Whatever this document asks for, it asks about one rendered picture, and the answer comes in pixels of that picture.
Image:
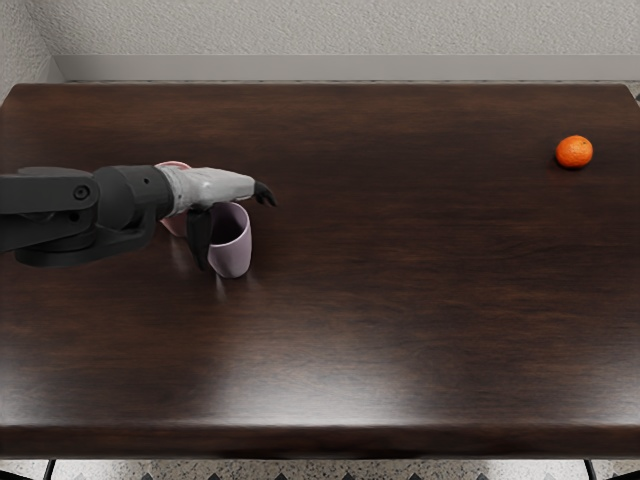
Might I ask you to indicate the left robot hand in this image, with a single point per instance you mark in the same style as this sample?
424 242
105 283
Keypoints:
210 187

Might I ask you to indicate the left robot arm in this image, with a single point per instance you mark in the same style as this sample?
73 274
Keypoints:
75 210

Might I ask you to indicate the pink cup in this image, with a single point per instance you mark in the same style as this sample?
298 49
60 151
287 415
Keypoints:
173 225

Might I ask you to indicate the lilac cup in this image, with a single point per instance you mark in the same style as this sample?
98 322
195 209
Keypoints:
231 245

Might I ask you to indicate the orange fruit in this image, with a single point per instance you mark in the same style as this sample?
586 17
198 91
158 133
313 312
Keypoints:
574 151

